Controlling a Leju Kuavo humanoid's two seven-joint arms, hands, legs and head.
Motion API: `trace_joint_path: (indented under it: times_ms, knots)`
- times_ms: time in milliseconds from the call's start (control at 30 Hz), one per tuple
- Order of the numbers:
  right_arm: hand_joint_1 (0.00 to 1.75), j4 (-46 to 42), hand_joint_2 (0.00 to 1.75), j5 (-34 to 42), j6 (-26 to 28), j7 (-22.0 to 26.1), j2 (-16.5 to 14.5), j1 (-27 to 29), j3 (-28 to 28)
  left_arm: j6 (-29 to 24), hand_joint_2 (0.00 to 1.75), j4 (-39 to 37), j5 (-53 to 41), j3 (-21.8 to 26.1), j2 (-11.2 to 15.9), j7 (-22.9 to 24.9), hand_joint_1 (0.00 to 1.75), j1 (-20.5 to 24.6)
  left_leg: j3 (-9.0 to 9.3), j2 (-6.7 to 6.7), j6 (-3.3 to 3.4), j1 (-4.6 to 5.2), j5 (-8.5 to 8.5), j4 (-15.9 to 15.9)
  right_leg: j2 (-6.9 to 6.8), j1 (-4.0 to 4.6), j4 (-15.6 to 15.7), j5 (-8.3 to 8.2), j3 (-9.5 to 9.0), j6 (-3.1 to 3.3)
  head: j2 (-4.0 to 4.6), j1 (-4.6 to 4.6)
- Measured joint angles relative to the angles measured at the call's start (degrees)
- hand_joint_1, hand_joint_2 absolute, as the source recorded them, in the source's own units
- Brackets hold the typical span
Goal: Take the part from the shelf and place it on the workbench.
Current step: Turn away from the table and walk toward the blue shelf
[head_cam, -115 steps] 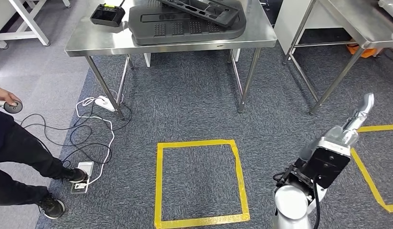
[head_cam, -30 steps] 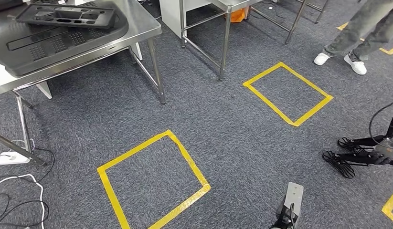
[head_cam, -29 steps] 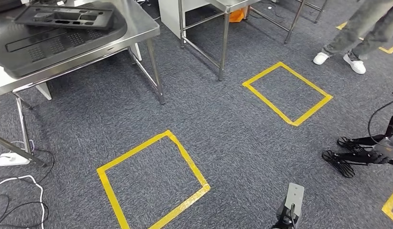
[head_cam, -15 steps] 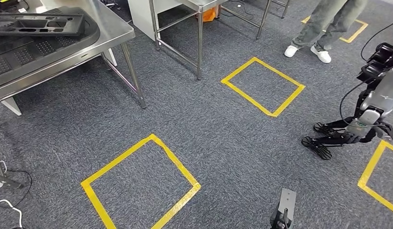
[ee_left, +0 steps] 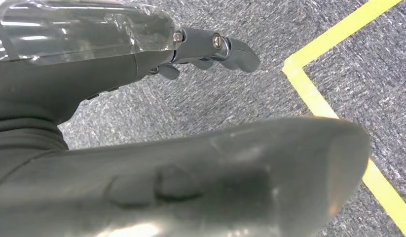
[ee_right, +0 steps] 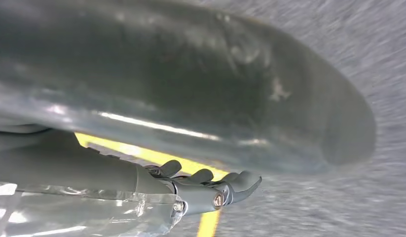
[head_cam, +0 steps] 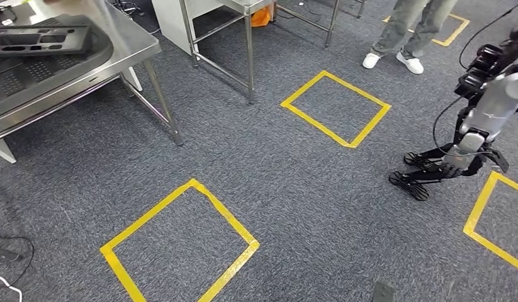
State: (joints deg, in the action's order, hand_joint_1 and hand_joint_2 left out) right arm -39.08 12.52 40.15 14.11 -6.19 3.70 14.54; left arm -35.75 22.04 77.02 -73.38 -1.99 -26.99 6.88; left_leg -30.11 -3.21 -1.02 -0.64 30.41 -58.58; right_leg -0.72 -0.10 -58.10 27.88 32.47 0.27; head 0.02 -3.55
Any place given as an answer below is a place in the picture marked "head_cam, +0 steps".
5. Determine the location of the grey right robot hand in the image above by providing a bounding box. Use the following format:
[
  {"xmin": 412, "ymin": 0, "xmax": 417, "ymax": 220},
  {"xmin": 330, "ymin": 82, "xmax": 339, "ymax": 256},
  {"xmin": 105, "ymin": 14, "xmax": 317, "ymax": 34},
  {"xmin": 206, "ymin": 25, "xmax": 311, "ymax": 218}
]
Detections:
[{"xmin": 371, "ymin": 281, "xmax": 395, "ymax": 302}]

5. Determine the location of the long black plastic bracket part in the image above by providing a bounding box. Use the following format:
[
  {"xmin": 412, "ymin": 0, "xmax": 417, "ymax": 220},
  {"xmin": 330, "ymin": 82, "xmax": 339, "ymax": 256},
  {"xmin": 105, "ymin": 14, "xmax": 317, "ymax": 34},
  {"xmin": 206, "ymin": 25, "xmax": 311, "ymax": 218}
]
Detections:
[{"xmin": 0, "ymin": 24, "xmax": 93, "ymax": 59}]

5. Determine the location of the steel workbench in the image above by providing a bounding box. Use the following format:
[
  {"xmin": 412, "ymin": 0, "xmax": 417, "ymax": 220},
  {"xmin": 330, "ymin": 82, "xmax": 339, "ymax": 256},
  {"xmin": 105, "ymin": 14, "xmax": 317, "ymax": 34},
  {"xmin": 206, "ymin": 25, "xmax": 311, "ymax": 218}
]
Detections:
[
  {"xmin": 0, "ymin": 0, "xmax": 184, "ymax": 147},
  {"xmin": 177, "ymin": 0, "xmax": 367, "ymax": 105}
]

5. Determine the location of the yellow floor tape marking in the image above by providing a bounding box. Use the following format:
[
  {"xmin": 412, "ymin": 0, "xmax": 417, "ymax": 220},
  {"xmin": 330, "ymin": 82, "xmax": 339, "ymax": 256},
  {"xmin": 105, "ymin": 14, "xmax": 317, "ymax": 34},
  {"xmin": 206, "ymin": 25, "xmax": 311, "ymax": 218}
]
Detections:
[
  {"xmin": 279, "ymin": 70, "xmax": 392, "ymax": 150},
  {"xmin": 99, "ymin": 178, "xmax": 261, "ymax": 302}
]

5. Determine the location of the silver and black humanoid robot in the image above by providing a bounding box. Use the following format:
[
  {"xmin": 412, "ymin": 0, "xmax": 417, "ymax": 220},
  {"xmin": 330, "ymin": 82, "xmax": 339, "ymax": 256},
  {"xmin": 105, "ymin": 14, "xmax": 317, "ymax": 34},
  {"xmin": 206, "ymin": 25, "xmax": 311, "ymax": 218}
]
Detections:
[{"xmin": 388, "ymin": 25, "xmax": 518, "ymax": 203}]

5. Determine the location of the person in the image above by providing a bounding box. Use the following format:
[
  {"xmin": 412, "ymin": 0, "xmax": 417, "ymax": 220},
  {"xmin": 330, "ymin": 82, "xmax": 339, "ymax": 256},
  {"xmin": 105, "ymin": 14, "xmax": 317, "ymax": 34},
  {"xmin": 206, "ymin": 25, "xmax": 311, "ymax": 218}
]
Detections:
[{"xmin": 362, "ymin": 0, "xmax": 459, "ymax": 76}]

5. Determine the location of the orange fabric object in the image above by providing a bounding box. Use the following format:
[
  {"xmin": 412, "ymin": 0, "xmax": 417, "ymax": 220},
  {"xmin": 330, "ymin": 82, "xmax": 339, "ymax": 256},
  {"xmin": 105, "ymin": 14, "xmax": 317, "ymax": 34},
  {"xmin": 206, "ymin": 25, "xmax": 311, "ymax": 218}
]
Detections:
[{"xmin": 250, "ymin": 4, "xmax": 273, "ymax": 29}]

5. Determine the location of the white cabinet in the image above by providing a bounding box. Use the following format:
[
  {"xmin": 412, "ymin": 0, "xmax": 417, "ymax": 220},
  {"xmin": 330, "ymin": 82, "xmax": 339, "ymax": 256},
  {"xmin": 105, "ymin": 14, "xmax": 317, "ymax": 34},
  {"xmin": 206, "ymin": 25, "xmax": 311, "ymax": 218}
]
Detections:
[{"xmin": 151, "ymin": 0, "xmax": 243, "ymax": 57}]

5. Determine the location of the large black plastic cover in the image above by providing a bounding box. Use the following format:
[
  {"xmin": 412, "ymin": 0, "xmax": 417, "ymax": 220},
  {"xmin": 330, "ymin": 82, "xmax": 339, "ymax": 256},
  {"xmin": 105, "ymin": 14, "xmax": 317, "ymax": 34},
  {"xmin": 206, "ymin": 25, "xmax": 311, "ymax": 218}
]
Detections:
[{"xmin": 0, "ymin": 14, "xmax": 115, "ymax": 120}]

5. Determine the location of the black floor cable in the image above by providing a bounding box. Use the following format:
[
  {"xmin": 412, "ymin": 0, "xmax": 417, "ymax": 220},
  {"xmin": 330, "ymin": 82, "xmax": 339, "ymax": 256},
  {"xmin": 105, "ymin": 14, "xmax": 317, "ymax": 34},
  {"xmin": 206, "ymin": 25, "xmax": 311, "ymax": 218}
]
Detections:
[{"xmin": 0, "ymin": 235, "xmax": 35, "ymax": 288}]

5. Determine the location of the white power cable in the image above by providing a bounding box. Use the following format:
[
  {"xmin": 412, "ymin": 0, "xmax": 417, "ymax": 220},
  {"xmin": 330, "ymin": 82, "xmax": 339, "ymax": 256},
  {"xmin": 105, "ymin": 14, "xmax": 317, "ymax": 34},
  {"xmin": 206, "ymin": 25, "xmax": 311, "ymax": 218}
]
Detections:
[{"xmin": 0, "ymin": 225, "xmax": 24, "ymax": 302}]

